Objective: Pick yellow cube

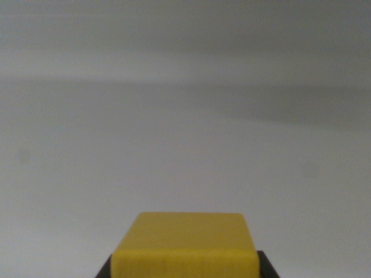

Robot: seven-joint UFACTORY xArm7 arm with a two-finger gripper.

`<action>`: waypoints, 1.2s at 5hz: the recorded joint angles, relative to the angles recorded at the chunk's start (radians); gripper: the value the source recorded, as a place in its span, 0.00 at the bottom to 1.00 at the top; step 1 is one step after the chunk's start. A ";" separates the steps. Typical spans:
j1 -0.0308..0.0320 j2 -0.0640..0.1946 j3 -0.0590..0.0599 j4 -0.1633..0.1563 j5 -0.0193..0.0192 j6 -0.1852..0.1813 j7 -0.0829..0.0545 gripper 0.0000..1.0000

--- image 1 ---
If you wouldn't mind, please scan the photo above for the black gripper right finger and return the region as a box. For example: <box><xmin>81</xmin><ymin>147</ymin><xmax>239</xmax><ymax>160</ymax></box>
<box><xmin>256</xmin><ymin>250</ymin><xmax>281</xmax><ymax>278</ymax></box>

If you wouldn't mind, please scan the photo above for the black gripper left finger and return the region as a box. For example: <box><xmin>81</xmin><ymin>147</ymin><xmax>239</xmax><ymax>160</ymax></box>
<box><xmin>94</xmin><ymin>254</ymin><xmax>114</xmax><ymax>278</ymax></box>

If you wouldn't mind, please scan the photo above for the yellow cube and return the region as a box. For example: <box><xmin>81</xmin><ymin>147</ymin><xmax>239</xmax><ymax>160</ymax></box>
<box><xmin>110</xmin><ymin>211</ymin><xmax>261</xmax><ymax>278</ymax></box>

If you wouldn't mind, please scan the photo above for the grey plastic bin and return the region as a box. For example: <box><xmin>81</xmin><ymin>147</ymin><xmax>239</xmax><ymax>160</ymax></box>
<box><xmin>0</xmin><ymin>0</ymin><xmax>371</xmax><ymax>278</ymax></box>

